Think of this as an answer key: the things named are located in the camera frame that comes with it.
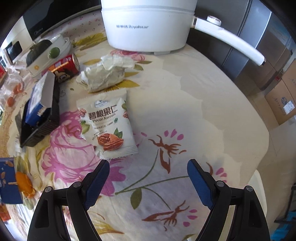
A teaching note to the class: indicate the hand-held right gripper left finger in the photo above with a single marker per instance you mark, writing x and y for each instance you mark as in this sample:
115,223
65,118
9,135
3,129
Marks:
96,185

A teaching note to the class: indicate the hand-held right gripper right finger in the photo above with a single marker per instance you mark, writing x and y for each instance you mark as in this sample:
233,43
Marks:
198,183

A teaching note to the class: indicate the white plastic bin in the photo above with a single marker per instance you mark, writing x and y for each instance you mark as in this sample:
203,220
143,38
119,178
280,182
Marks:
260,192

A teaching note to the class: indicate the white nut snack packet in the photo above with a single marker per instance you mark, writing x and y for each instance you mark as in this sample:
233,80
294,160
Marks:
104,122

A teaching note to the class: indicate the lined paper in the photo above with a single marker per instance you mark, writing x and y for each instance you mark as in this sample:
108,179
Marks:
104,76

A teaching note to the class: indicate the red drink can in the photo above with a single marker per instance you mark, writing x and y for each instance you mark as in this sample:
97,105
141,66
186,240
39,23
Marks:
67,64

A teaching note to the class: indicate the orange tangerine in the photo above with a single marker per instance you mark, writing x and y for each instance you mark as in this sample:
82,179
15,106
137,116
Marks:
24,183

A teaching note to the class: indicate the black plastic tray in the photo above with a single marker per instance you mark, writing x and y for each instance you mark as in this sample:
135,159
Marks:
46,129

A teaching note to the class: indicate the blue printed snack packet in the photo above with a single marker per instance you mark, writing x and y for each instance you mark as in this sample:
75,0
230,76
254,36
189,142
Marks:
9,185

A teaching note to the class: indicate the blue white milk carton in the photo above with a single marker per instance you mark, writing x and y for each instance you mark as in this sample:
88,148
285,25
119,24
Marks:
37,97

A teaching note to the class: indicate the cardboard box with white label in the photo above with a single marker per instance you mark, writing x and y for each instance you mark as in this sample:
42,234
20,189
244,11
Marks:
277,109

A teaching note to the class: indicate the small orange tomato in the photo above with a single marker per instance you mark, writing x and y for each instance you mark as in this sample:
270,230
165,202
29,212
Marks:
17,88
10,101

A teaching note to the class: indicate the small green fruit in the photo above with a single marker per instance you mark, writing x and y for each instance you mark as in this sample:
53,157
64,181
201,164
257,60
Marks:
54,52

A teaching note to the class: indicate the dark green squash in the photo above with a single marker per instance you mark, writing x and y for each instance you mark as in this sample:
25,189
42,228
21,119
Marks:
37,53

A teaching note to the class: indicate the white appliance with dark lid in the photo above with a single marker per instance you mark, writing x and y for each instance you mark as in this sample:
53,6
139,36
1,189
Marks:
63,43

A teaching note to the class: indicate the plain cardboard box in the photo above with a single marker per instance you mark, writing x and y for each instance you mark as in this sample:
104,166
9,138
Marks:
290,67

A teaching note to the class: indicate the white small-flower cloth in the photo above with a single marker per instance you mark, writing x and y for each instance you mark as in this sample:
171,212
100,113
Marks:
87,25

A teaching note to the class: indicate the white electric pot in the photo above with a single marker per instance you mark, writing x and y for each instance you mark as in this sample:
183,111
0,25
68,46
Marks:
143,30

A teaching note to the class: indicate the grey refrigerator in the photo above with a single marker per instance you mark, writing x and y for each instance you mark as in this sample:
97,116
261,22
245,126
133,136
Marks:
254,27

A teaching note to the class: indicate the white air fryer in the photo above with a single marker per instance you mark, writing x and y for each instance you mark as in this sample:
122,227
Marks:
20,30

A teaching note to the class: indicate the black microwave oven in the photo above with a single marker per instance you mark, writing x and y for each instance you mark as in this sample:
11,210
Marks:
57,14

